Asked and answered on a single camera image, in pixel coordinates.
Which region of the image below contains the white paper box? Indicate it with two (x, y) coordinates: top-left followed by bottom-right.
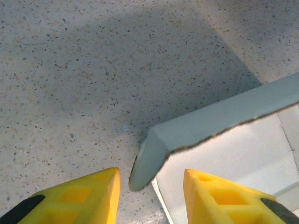
(128, 72), (299, 224)

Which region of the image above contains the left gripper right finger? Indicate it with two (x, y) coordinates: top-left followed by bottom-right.
(183, 169), (299, 224)

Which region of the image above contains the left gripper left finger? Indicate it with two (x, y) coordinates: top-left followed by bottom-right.
(0, 167), (121, 224)

